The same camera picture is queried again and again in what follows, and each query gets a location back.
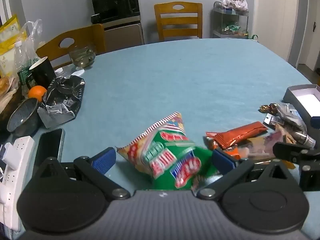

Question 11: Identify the glass bowl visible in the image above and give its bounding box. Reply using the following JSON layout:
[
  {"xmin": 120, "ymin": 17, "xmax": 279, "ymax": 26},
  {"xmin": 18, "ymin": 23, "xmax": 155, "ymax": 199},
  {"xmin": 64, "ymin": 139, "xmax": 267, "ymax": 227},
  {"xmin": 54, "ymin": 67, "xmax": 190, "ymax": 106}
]
[{"xmin": 69, "ymin": 45, "xmax": 97, "ymax": 68}]

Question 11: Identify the metal glass cart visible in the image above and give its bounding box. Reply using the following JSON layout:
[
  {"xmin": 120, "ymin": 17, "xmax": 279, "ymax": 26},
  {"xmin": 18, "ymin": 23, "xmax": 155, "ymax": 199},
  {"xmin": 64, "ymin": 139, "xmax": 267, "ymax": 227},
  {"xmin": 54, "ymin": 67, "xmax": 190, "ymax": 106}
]
[{"xmin": 212, "ymin": 1, "xmax": 250, "ymax": 39}]

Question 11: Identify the black striped label packet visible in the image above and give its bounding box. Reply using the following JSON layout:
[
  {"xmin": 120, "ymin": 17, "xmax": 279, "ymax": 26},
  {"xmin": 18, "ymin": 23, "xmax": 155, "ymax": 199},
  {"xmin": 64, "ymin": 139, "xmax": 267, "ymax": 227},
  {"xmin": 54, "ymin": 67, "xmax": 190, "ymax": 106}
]
[{"xmin": 263, "ymin": 113, "xmax": 284, "ymax": 127}]

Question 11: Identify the pile of snack packets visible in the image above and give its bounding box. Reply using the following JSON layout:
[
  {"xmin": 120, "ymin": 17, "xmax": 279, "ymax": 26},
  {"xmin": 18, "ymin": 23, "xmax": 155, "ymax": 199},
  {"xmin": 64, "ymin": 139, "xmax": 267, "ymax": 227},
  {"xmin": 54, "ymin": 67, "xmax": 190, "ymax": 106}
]
[{"xmin": 221, "ymin": 21, "xmax": 248, "ymax": 35}]

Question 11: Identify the wooden chair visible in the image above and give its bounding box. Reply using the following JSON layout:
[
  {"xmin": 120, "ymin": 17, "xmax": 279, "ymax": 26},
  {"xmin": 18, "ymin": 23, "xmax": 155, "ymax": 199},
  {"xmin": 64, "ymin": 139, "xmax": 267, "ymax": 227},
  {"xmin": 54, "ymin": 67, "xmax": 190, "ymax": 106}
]
[
  {"xmin": 36, "ymin": 24, "xmax": 107, "ymax": 69},
  {"xmin": 154, "ymin": 2, "xmax": 203, "ymax": 42}
]

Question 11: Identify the dark ceramic bowl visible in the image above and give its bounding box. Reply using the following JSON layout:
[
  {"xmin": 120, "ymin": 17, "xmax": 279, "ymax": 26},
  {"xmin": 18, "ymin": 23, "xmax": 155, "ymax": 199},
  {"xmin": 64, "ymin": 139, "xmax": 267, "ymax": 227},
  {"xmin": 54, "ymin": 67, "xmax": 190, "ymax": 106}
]
[{"xmin": 6, "ymin": 97, "xmax": 40, "ymax": 137}]

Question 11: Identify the green snack bag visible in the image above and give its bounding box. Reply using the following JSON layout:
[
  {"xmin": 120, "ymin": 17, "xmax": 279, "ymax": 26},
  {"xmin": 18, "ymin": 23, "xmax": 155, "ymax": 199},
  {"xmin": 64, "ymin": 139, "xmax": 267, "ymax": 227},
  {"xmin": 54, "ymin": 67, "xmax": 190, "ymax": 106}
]
[{"xmin": 115, "ymin": 111, "xmax": 220, "ymax": 191}]

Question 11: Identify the orange fruit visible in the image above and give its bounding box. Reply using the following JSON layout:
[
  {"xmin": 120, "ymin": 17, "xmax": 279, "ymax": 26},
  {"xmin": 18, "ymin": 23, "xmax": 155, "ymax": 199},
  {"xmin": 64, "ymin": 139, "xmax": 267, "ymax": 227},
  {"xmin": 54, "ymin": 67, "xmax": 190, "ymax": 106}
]
[{"xmin": 27, "ymin": 85, "xmax": 48, "ymax": 100}]

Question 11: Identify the orange snack packet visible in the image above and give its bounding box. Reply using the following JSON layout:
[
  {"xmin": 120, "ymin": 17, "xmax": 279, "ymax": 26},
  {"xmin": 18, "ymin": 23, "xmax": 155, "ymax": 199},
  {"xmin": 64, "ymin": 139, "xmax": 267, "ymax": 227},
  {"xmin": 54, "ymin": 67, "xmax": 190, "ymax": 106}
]
[
  {"xmin": 209, "ymin": 140, "xmax": 242, "ymax": 160},
  {"xmin": 205, "ymin": 121, "xmax": 268, "ymax": 149}
]

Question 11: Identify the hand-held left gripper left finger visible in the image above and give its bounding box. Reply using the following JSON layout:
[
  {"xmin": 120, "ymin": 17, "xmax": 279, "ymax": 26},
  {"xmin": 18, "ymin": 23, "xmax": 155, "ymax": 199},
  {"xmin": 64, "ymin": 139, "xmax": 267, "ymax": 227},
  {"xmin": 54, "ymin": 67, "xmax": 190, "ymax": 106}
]
[{"xmin": 32, "ymin": 147, "xmax": 131, "ymax": 201}]

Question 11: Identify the grey cardboard box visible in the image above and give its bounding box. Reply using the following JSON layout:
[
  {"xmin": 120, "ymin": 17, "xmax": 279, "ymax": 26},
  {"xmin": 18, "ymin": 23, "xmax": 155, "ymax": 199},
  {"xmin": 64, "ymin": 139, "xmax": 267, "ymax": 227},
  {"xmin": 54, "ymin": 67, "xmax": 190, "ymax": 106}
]
[{"xmin": 282, "ymin": 84, "xmax": 320, "ymax": 123}]

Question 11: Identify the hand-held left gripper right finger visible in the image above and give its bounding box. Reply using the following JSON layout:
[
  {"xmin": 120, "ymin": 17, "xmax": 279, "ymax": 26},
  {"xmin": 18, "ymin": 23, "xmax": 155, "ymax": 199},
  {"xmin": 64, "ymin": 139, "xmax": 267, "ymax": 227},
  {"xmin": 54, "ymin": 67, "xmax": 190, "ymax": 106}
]
[{"xmin": 194, "ymin": 148, "xmax": 297, "ymax": 201}]

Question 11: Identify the clear bottle with white cap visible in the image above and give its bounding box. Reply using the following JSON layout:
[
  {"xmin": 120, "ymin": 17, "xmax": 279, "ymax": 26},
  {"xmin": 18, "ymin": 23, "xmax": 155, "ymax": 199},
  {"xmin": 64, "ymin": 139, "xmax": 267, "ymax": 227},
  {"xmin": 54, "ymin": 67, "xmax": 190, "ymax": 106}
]
[{"xmin": 54, "ymin": 67, "xmax": 85, "ymax": 80}]

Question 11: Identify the white plug adapter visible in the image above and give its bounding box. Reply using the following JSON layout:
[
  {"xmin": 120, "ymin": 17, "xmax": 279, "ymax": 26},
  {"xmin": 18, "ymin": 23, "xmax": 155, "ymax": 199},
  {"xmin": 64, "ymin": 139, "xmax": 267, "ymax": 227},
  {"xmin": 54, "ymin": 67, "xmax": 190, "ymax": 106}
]
[{"xmin": 1, "ymin": 142, "xmax": 22, "ymax": 170}]

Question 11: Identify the clear pink snack packet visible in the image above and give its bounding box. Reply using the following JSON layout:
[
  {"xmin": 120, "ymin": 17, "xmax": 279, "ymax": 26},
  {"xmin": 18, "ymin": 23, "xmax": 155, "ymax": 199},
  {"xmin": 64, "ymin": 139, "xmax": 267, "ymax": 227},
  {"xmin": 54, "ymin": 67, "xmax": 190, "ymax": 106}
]
[{"xmin": 239, "ymin": 129, "xmax": 284, "ymax": 159}]

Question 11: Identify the black water dispenser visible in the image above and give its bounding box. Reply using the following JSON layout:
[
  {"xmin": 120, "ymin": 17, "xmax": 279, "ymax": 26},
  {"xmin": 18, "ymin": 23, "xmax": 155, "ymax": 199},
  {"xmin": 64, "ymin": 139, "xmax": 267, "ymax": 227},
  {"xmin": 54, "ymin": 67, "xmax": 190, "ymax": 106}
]
[{"xmin": 90, "ymin": 0, "xmax": 142, "ymax": 24}]

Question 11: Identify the gold candy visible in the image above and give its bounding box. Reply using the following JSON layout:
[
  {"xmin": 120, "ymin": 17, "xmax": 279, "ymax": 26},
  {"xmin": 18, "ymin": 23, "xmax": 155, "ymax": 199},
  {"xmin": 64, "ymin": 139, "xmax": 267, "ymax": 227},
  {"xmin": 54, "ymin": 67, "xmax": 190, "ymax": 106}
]
[{"xmin": 259, "ymin": 102, "xmax": 279, "ymax": 114}]

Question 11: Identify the white door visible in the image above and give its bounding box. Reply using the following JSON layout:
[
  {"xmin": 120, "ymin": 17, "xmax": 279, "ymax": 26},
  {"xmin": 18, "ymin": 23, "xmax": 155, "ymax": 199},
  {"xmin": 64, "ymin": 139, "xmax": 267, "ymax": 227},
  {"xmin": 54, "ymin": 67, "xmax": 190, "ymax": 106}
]
[{"xmin": 304, "ymin": 5, "xmax": 320, "ymax": 70}]

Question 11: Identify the yellow paper bag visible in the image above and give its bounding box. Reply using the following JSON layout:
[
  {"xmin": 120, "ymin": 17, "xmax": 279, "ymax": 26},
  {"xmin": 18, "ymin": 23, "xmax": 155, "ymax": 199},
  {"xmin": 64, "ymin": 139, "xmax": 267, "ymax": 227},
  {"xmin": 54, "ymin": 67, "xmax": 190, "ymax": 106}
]
[{"xmin": 0, "ymin": 14, "xmax": 27, "ymax": 78}]

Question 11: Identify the black mug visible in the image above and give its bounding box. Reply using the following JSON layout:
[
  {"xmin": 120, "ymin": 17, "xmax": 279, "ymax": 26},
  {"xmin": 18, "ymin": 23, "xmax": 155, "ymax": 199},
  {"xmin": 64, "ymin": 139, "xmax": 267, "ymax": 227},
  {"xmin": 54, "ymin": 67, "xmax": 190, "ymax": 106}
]
[{"xmin": 25, "ymin": 56, "xmax": 57, "ymax": 90}]

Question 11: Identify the black plastic bag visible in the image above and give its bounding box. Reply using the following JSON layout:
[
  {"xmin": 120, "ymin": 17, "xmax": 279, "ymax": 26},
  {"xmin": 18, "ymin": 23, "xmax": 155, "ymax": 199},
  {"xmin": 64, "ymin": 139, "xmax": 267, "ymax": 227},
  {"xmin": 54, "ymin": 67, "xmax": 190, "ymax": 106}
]
[{"xmin": 37, "ymin": 75, "xmax": 85, "ymax": 129}]

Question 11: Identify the black smartphone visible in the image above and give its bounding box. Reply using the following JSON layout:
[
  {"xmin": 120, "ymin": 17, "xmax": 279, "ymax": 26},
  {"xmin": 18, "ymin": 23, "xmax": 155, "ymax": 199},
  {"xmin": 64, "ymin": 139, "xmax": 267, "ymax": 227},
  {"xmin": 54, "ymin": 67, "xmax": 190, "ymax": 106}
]
[{"xmin": 32, "ymin": 128, "xmax": 66, "ymax": 176}]

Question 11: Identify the clear grey snack packet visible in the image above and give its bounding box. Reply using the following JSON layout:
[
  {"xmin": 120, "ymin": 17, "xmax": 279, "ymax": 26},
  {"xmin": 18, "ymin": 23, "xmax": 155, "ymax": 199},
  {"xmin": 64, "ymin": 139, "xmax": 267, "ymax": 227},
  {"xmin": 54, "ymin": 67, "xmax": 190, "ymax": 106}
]
[{"xmin": 277, "ymin": 102, "xmax": 316, "ymax": 147}]

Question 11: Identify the green label water bottle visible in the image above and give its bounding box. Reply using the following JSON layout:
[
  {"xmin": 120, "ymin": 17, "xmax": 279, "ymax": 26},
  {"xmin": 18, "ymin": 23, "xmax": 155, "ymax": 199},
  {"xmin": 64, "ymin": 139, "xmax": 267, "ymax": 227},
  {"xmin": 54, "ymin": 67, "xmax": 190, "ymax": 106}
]
[{"xmin": 14, "ymin": 40, "xmax": 33, "ymax": 93}]

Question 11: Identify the white power strip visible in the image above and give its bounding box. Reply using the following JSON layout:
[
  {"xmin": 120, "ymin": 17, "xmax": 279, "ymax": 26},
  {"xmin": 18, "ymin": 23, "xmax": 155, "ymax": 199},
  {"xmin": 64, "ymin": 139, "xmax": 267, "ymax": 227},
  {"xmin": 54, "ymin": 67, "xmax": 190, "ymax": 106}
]
[{"xmin": 0, "ymin": 135, "xmax": 35, "ymax": 232}]

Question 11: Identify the clear plastic bag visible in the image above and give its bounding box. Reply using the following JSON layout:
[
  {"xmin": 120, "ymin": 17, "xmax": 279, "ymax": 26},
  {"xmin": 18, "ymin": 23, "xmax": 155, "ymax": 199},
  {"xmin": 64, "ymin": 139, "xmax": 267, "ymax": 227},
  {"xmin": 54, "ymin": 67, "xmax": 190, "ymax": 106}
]
[{"xmin": 24, "ymin": 19, "xmax": 43, "ymax": 63}]

